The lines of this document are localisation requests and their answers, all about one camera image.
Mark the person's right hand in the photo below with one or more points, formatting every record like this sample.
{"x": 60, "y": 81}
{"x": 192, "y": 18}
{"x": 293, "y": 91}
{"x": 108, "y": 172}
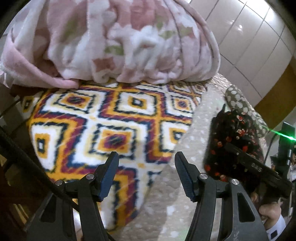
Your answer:
{"x": 270, "y": 213}

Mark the olive polka dot pillow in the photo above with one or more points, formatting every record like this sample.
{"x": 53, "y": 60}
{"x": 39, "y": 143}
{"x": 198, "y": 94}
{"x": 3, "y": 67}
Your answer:
{"x": 236, "y": 100}

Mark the pink white fleece blanket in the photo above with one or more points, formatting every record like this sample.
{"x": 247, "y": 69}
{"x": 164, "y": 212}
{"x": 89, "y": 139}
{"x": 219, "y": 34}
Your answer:
{"x": 59, "y": 43}

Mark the brown wooden door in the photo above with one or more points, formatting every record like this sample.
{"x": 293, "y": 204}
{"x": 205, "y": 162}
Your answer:
{"x": 279, "y": 104}

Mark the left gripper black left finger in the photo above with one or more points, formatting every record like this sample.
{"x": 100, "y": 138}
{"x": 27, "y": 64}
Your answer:
{"x": 54, "y": 220}

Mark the white panelled wardrobe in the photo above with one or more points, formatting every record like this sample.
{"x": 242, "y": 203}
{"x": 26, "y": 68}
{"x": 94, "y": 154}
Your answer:
{"x": 255, "y": 44}

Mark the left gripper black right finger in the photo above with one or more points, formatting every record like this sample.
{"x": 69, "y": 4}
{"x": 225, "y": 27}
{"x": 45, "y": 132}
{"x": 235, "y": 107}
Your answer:
{"x": 224, "y": 202}

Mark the black red floral dress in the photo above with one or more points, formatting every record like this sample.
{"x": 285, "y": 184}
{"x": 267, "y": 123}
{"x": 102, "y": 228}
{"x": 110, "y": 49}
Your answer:
{"x": 239, "y": 131}

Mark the geometric orange patterned rug blanket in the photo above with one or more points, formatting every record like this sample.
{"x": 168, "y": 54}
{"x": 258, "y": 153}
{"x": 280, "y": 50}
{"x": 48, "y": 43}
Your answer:
{"x": 73, "y": 131}

